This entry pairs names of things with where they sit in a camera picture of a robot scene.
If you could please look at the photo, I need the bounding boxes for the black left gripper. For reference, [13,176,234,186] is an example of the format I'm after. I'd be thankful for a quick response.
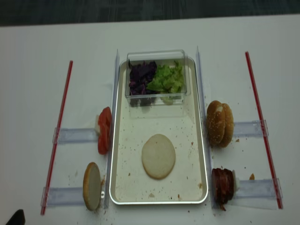
[6,209,25,225]

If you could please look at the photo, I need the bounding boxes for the bun slice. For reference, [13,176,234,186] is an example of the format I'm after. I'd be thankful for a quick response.
[142,134,176,180]
[83,162,101,211]

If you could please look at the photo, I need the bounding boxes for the red tomato slices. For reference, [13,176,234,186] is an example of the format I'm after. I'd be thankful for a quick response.
[97,107,112,155]

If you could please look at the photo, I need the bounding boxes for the green lettuce leaves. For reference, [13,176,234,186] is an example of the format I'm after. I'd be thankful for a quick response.
[147,60,184,93]

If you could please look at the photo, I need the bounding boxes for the clear left front pusher track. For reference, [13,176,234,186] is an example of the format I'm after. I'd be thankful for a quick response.
[41,187,85,207]

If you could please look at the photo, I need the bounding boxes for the clear pusher track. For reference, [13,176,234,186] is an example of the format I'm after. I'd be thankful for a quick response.
[233,120,269,137]
[52,127,98,144]
[41,187,85,207]
[233,179,283,199]

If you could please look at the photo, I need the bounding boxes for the clear left rear pusher track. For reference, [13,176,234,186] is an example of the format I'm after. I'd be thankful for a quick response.
[52,127,98,144]

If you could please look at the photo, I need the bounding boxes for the cream metal tray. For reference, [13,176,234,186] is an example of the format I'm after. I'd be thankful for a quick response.
[109,58,208,205]

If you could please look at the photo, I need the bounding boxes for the white rear left pusher block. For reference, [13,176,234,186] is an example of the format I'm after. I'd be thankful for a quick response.
[94,115,101,135]

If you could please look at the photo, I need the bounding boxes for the white pusher block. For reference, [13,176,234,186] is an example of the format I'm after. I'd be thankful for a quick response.
[232,170,240,194]
[94,115,101,135]

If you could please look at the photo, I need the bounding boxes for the purple cabbage leaves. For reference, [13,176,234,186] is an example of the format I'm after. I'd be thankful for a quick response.
[128,61,157,96]

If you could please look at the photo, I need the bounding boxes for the clear plastic salad box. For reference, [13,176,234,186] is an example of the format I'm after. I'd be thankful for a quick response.
[125,50,190,107]

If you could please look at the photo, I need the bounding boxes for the white right front pusher block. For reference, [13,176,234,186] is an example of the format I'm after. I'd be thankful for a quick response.
[232,170,240,194]

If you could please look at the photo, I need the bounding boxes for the sesame top bun rear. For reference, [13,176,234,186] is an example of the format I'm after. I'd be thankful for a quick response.
[219,103,234,148]

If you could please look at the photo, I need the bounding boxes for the clear right front pusher track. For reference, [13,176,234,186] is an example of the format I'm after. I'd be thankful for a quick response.
[233,179,283,199]

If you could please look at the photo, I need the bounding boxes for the clear right rear pusher track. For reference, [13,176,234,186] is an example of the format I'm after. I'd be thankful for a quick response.
[233,120,269,137]

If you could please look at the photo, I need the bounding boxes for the left red plastic rail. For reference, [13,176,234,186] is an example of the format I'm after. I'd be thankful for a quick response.
[40,60,73,216]

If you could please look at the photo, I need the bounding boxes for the red plastic rail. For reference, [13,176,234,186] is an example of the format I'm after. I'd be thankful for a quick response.
[40,60,73,216]
[245,51,283,210]

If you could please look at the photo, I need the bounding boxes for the right red plastic rail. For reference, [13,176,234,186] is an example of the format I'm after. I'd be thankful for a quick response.
[245,51,283,210]

